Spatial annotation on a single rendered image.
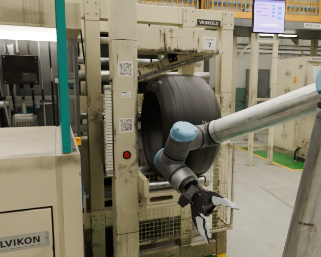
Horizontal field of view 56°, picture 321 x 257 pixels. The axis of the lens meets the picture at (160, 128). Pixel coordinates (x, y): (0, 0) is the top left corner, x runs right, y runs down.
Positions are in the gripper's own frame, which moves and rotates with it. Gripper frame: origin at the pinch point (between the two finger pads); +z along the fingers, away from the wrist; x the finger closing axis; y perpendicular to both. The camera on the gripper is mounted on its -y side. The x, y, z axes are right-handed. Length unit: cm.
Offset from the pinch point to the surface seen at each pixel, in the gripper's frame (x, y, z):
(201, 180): 11, 57, -46
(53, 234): 17, -45, -14
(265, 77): -199, 992, -602
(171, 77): -25, 26, -81
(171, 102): -16, 21, -66
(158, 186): 25, 37, -53
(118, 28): -30, -3, -102
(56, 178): 5, -49, -19
